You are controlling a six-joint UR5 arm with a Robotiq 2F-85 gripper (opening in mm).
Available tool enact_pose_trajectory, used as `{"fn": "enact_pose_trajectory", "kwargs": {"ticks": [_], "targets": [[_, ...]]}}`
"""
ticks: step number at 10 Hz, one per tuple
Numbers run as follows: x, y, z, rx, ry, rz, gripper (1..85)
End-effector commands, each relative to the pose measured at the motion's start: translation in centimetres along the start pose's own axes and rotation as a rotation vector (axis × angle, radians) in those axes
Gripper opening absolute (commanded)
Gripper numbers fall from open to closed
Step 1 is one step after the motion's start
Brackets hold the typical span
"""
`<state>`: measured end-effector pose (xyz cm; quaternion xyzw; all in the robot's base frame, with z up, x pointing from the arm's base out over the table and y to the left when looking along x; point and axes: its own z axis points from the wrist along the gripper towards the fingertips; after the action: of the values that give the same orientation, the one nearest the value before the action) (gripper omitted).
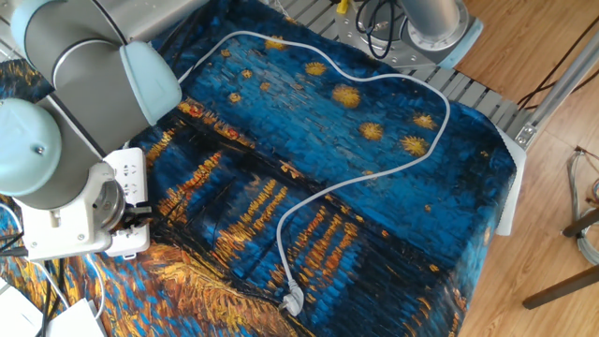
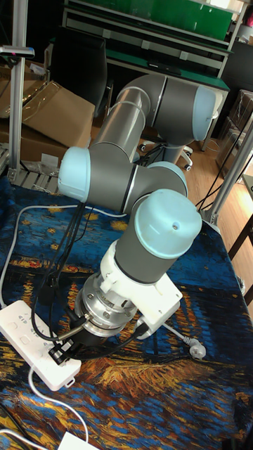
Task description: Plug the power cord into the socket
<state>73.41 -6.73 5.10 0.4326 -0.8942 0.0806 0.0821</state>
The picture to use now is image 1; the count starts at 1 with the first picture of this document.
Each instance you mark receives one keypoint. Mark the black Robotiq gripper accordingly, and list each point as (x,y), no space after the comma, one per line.
(130,220)

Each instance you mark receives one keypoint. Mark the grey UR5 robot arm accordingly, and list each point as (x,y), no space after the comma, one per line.
(84,93)

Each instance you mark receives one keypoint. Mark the white power strip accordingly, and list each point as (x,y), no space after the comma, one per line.
(133,178)

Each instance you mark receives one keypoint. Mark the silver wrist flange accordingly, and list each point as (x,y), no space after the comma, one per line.
(110,206)

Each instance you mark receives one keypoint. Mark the white paper sheet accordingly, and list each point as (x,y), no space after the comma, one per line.
(18,313)
(77,323)

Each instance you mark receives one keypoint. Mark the blue starry night tablecloth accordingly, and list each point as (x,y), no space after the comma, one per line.
(374,210)

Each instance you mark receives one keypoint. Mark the yellow plastic piece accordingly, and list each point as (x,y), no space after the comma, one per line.
(343,6)

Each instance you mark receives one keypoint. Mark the dark wooden chair leg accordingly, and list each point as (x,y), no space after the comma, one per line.
(582,224)
(561,288)

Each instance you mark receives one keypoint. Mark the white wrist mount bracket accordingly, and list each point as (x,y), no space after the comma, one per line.
(61,229)

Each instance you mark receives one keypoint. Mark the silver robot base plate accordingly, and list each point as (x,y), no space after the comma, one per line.
(355,33)

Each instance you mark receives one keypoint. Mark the aluminium frame beam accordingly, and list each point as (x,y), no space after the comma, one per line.
(557,89)

